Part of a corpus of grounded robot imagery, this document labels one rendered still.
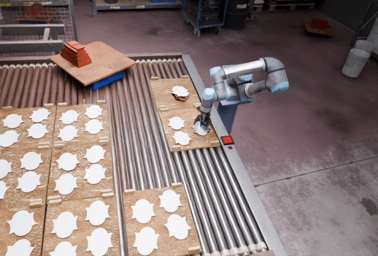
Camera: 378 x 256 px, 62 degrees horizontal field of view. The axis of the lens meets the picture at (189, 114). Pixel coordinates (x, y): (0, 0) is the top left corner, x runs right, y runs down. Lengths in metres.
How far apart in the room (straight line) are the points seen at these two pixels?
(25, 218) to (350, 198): 2.86
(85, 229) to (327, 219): 2.24
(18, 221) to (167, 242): 0.74
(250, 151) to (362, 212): 1.20
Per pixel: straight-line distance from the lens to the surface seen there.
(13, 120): 2.39
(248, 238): 1.79
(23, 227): 1.82
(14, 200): 1.94
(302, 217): 3.18
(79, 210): 1.81
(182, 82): 2.68
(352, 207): 3.50
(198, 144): 2.12
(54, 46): 3.11
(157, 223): 1.74
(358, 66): 5.52
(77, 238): 1.73
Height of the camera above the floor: 2.42
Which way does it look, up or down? 39 degrees down
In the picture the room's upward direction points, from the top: 8 degrees clockwise
